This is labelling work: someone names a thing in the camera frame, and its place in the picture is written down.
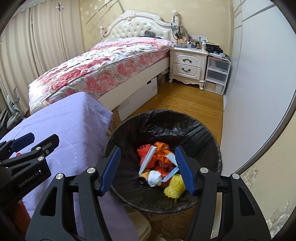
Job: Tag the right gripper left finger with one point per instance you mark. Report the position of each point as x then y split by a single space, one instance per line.
70 209

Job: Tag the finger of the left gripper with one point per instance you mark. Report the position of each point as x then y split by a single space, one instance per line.
43 149
18 144

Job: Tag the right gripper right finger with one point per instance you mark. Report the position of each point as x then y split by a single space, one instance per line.
240 218

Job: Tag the yellow foam fruit net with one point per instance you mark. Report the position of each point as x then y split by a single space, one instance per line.
175 188

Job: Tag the yellow tube with black cap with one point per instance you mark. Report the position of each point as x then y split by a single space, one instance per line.
143 177

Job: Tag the white paper ball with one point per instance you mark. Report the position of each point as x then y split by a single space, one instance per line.
154 178

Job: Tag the red foam fruit net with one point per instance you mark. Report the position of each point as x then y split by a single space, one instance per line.
142 152

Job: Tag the orange snack bag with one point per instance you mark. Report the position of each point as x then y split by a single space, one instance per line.
161 152

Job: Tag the red plastic wrapper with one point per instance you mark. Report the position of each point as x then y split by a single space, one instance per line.
166 176

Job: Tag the teal toothpaste tube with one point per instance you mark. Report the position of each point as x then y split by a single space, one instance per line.
171 158

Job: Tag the black lined trash bin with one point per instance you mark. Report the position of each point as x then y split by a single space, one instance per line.
165 129

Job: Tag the grey desk chair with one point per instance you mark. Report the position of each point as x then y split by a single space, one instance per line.
12 115

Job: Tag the purple tablecloth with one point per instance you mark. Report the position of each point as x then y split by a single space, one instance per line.
81 124

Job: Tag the white under-bed storage box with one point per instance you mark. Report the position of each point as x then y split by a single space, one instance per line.
138 99

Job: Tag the beige curtains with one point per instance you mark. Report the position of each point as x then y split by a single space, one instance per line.
39 36

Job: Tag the white sliding wardrobe door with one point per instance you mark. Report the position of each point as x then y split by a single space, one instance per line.
260 96

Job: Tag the white bed with floral cover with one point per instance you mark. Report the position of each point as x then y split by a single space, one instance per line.
134 42

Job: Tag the clear plastic drawer unit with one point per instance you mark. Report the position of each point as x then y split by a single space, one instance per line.
217 73

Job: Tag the white two-drawer nightstand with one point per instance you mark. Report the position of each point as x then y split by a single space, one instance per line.
188 65

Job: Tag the black clothes pile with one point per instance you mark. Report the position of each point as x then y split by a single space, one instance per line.
212 48

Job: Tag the clutter on nightstand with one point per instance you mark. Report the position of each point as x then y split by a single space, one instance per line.
185 40

